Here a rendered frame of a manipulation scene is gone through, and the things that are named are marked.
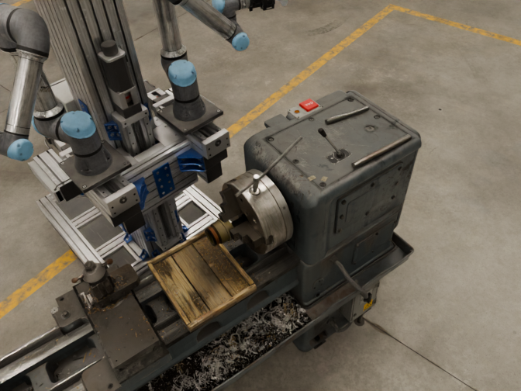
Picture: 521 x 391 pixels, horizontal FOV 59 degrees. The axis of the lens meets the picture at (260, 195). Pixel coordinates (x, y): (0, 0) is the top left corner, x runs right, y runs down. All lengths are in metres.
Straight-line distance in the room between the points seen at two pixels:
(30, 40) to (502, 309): 2.68
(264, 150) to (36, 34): 0.87
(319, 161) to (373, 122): 0.33
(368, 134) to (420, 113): 2.32
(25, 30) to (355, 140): 1.21
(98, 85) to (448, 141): 2.78
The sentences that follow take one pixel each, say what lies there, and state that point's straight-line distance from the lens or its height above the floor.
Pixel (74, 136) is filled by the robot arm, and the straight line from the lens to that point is 1.90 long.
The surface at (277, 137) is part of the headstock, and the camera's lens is 1.86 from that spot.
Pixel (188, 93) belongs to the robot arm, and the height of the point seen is 1.30.
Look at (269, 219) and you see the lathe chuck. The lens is 1.67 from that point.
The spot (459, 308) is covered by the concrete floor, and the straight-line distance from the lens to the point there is 2.98.
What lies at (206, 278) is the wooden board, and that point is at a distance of 1.89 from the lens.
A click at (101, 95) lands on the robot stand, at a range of 2.09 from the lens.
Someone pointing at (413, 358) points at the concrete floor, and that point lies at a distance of 2.76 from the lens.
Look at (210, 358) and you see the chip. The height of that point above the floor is 0.61.
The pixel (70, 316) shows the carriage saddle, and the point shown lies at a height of 0.91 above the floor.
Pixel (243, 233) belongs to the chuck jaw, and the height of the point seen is 1.11.
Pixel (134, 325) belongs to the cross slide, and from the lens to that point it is 1.75.
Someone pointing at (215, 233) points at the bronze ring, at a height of 1.11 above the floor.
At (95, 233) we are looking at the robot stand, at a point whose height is 0.21.
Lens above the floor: 2.45
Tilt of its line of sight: 47 degrees down
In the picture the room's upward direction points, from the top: 4 degrees counter-clockwise
